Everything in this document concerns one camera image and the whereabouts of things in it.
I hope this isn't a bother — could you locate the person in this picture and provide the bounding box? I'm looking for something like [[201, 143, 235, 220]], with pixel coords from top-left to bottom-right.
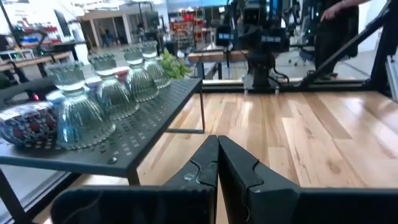
[[313, 0, 373, 80]]

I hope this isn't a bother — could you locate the black perforated metal shelf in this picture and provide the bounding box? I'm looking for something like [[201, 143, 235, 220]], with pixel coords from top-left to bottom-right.
[[0, 77, 206, 224]]

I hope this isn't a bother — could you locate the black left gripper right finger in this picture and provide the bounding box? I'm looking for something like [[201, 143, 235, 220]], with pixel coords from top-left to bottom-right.
[[218, 135, 398, 224]]

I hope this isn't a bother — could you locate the person's hand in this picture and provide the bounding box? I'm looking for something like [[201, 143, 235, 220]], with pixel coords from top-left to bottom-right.
[[320, 1, 345, 22]]

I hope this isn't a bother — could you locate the red pink patterned tin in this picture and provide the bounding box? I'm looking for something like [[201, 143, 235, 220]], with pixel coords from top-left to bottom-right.
[[115, 67, 131, 82]]

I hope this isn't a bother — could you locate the wooden workbench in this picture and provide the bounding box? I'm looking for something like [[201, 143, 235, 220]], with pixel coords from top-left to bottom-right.
[[0, 51, 72, 74], [187, 49, 249, 80]]

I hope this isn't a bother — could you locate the blue glitter ball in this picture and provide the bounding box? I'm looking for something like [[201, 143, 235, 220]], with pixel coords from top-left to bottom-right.
[[45, 89, 67, 108]]

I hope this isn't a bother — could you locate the black aluminium table frame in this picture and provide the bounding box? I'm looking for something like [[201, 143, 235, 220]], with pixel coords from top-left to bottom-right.
[[198, 0, 398, 103]]

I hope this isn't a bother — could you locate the green potted plant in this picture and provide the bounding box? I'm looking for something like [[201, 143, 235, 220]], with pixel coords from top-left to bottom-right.
[[160, 49, 193, 80]]

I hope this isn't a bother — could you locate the clear glass candlestick holder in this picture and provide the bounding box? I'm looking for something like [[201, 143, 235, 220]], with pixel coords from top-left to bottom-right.
[[140, 40, 172, 90], [44, 61, 118, 151], [88, 52, 141, 121], [121, 45, 160, 103]]

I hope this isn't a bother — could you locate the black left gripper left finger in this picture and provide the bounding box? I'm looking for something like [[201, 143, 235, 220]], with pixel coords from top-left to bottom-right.
[[50, 134, 220, 224]]

